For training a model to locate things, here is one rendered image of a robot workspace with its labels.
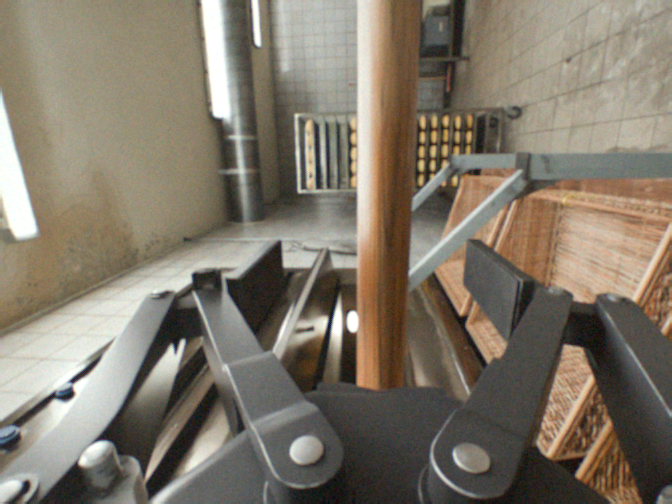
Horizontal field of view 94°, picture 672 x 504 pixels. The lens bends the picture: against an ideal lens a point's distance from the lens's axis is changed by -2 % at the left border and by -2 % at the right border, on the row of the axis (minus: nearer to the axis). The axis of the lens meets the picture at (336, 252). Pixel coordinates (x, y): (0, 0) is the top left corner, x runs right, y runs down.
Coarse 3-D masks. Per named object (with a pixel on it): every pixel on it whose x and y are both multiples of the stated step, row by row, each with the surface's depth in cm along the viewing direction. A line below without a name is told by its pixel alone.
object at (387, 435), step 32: (320, 384) 8; (352, 384) 8; (352, 416) 7; (384, 416) 7; (416, 416) 7; (448, 416) 7; (224, 448) 6; (352, 448) 6; (384, 448) 6; (416, 448) 6; (192, 480) 6; (224, 480) 6; (256, 480) 5; (352, 480) 5; (384, 480) 5; (416, 480) 5; (544, 480) 5; (576, 480) 5
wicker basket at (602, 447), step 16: (608, 416) 51; (608, 432) 50; (592, 448) 52; (608, 448) 51; (592, 464) 52; (608, 464) 52; (592, 480) 53; (608, 480) 53; (624, 480) 53; (608, 496) 53; (624, 496) 52
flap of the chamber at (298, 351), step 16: (320, 256) 156; (320, 272) 139; (320, 288) 133; (304, 304) 105; (320, 304) 127; (304, 320) 102; (320, 320) 122; (288, 336) 86; (304, 336) 98; (320, 336) 117; (288, 352) 82; (304, 352) 95; (288, 368) 80; (304, 368) 92; (304, 384) 89
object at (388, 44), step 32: (384, 0) 14; (416, 0) 14; (384, 32) 14; (416, 32) 15; (384, 64) 15; (416, 64) 15; (384, 96) 15; (416, 96) 16; (384, 128) 15; (384, 160) 16; (384, 192) 16; (384, 224) 17; (384, 256) 17; (384, 288) 18; (384, 320) 18; (384, 352) 19; (384, 384) 19
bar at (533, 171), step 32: (448, 160) 98; (480, 160) 95; (512, 160) 94; (544, 160) 49; (576, 160) 49; (608, 160) 48; (640, 160) 48; (512, 192) 52; (480, 224) 54; (448, 256) 56; (416, 384) 34
